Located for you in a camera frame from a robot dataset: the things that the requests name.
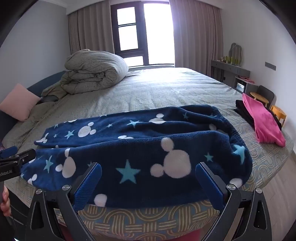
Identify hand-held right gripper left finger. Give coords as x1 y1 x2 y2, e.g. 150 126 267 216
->
22 162 102 241

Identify wavy edged table mirror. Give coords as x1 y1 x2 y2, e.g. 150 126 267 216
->
228 42 243 65

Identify dark grey chair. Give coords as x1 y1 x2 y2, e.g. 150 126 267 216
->
255 85 275 110

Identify grey dressing table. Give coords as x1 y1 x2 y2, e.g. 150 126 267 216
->
211 60 251 93

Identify dark framed window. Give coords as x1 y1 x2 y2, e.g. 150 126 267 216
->
110 1 175 68

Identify bed with patterned sheet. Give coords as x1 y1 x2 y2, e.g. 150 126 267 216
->
0 67 295 241

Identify pink pillow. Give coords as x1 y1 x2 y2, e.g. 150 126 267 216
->
0 83 42 122

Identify folded pink cloth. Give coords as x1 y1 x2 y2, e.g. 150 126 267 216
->
242 93 286 147

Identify navy star print fleece pants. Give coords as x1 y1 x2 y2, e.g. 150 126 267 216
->
20 105 253 208

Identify yellow stool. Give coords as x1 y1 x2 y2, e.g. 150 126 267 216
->
270 105 287 127

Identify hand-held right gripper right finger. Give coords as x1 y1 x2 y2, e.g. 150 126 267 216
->
195 162 276 241

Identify olive green pillow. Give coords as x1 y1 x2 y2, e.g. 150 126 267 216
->
41 82 69 103

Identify low grey shelf unit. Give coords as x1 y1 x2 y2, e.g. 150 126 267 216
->
234 76 258 95

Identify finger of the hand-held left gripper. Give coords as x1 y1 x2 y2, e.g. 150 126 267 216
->
0 146 18 159
0 149 37 168

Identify dark blue headboard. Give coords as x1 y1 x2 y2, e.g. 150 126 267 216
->
0 70 68 139

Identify row of green bottles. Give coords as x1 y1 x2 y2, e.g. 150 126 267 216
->
221 55 241 66

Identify narrow beige curtain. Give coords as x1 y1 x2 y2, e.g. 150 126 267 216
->
68 4 115 56

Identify folded grey-green duvet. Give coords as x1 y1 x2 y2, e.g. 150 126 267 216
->
60 49 129 94

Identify round wooden stool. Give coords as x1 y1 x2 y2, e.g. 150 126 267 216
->
250 92 270 107

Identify folded black cloth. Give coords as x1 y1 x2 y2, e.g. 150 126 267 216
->
234 99 283 133

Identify wide beige curtain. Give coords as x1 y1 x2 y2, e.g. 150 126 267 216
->
169 0 228 77

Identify person's left hand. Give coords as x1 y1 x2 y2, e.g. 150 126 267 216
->
0 185 11 216

